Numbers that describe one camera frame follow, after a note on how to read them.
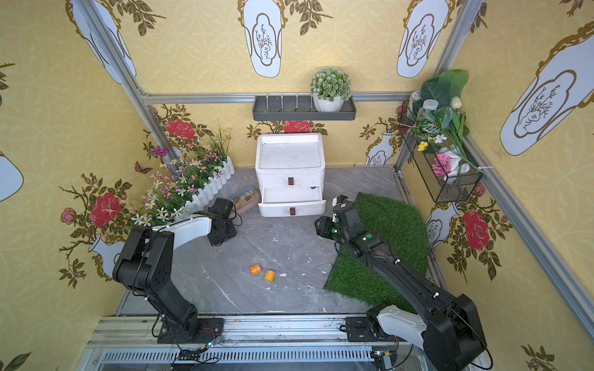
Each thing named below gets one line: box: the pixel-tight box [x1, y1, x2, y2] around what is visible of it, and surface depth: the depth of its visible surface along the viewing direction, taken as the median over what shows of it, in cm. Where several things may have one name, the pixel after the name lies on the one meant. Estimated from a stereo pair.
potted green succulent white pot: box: [310, 67, 352, 113], surface depth 76 cm
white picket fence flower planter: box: [130, 120, 236, 229], surface depth 94 cm
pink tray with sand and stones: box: [231, 186, 261, 215], surface depth 108 cm
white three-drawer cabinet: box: [255, 132, 327, 218], surface depth 93 cm
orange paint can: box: [249, 264, 262, 276], surface depth 87 cm
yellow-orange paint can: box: [264, 269, 276, 283], surface depth 85 cm
